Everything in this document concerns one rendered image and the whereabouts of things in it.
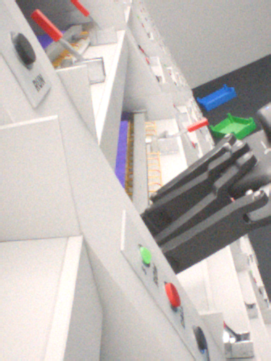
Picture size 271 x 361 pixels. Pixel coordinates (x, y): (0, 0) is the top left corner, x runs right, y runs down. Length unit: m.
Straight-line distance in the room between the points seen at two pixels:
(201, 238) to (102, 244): 0.15
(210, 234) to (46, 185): 0.19
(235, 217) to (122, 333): 0.15
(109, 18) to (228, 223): 0.59
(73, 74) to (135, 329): 0.14
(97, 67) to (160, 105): 0.47
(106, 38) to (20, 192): 0.53
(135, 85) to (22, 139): 0.72
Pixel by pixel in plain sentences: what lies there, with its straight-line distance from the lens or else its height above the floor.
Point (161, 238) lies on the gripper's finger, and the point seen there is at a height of 1.07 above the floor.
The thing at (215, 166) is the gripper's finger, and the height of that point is 1.08.
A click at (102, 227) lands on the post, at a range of 0.22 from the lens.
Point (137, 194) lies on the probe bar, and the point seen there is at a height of 1.01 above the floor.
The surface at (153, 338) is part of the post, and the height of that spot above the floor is 1.10.
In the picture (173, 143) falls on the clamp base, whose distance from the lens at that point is 0.75.
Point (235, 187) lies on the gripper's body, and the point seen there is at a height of 1.07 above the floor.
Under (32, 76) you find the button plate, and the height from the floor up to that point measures 1.23.
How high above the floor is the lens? 1.25
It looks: 22 degrees down
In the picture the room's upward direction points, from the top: 30 degrees counter-clockwise
